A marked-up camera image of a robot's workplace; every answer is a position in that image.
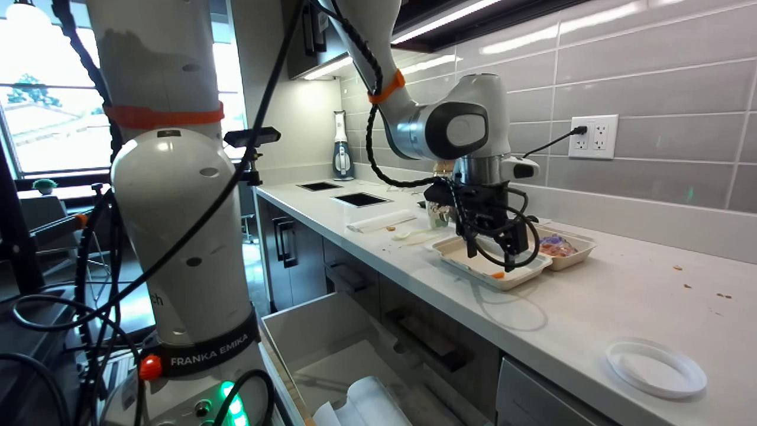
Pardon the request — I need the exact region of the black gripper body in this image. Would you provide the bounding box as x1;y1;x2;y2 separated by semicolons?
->
450;182;540;272

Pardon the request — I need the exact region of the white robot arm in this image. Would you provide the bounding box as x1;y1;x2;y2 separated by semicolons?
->
85;0;534;383

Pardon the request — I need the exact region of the blue orange snack pack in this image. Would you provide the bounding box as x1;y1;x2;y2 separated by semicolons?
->
540;235;574;259

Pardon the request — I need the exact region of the white clamshell takeout box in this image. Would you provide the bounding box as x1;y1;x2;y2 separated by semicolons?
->
428;222;598;295

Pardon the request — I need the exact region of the white plastic lid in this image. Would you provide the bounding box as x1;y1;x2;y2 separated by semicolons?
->
604;338;708;400

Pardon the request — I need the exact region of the white paper roll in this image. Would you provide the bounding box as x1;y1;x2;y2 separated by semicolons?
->
313;376;411;426

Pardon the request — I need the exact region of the open white drawer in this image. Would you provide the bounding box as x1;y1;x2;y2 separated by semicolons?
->
257;291;506;426

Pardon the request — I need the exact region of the black power cable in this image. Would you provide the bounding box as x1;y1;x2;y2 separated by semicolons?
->
519;124;592;161

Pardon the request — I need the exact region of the white wall power outlet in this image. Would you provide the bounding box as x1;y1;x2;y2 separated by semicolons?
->
568;115;620;161

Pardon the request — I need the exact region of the black camera on stand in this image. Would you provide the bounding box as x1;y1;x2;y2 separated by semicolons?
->
224;125;282;185

